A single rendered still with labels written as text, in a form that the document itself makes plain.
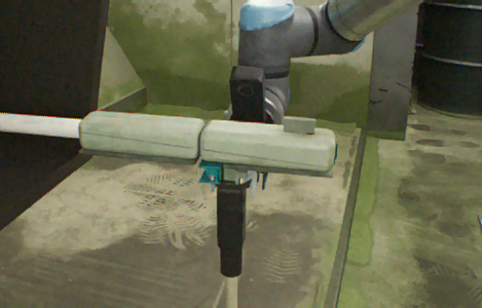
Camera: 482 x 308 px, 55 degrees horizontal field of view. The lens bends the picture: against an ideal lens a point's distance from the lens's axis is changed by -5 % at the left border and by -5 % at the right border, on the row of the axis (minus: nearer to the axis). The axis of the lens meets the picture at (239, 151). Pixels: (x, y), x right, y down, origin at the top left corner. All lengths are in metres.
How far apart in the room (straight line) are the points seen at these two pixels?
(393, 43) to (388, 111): 0.31
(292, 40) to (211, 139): 0.32
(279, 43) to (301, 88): 1.49
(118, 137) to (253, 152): 0.16
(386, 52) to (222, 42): 0.75
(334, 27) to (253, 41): 0.14
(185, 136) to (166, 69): 1.92
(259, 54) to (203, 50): 1.58
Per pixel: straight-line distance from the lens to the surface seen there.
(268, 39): 0.80
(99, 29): 0.71
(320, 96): 2.29
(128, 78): 2.47
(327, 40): 0.87
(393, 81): 2.25
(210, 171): 0.57
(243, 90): 0.65
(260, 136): 0.55
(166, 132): 0.57
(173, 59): 2.45
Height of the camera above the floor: 0.73
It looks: 21 degrees down
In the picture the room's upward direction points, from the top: straight up
